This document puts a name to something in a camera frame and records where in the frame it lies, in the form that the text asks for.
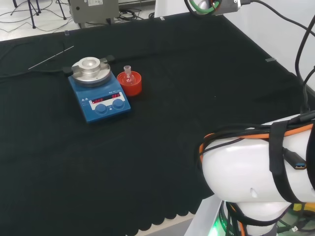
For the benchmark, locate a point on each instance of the clear round-bottom flask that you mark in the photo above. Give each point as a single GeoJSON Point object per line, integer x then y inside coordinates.
{"type": "Point", "coordinates": [127, 70]}

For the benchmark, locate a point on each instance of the black bench cloth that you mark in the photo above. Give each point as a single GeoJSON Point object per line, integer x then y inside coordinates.
{"type": "Point", "coordinates": [160, 147]}

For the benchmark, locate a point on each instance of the heater with blue base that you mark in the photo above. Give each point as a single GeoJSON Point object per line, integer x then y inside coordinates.
{"type": "Point", "coordinates": [103, 115]}

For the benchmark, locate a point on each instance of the thin glass rod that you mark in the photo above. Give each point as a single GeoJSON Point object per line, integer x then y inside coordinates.
{"type": "Point", "coordinates": [51, 57]}

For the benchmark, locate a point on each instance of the grey equipment box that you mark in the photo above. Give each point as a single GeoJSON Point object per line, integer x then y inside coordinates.
{"type": "Point", "coordinates": [93, 12]}

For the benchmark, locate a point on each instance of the black tripod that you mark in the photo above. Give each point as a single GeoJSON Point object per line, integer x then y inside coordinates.
{"type": "Point", "coordinates": [61, 9]}
{"type": "Point", "coordinates": [31, 12]}

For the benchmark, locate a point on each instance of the yellow stop button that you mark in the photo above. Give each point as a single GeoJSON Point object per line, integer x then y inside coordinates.
{"type": "Point", "coordinates": [297, 207]}

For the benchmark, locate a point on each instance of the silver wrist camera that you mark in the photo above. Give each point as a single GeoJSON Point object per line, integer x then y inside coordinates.
{"type": "Point", "coordinates": [226, 7]}

